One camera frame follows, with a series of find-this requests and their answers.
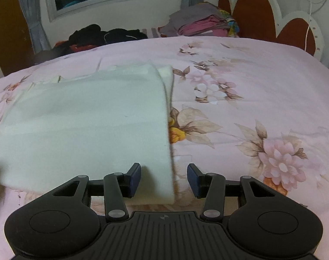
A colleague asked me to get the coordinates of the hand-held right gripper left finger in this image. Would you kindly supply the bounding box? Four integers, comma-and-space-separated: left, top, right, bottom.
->
52, 163, 142, 221

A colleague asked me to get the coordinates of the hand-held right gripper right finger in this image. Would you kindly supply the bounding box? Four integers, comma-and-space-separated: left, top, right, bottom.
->
187, 163, 277, 221

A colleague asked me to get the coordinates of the white long-sleeve shirt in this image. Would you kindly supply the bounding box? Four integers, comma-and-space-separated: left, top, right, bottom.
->
0, 64, 176, 205

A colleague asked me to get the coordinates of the pile of dark clothes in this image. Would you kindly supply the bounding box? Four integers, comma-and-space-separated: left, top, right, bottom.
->
51, 24, 149, 57

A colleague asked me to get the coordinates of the stack of folded clothes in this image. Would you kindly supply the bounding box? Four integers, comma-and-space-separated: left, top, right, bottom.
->
158, 2, 241, 38

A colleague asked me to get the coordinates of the pink floral bed sheet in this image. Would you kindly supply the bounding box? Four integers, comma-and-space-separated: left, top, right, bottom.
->
0, 35, 329, 260

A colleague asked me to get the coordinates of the striped pillow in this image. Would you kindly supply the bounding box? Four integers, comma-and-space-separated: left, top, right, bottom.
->
141, 26, 166, 39

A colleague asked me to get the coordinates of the red and white headboard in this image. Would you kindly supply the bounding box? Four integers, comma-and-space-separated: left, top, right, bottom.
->
217, 0, 324, 60

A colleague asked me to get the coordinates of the brown wooden door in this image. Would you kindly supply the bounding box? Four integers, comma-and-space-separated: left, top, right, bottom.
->
0, 0, 35, 78

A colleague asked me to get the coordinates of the white cable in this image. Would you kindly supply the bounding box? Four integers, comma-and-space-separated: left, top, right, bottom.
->
299, 0, 329, 52

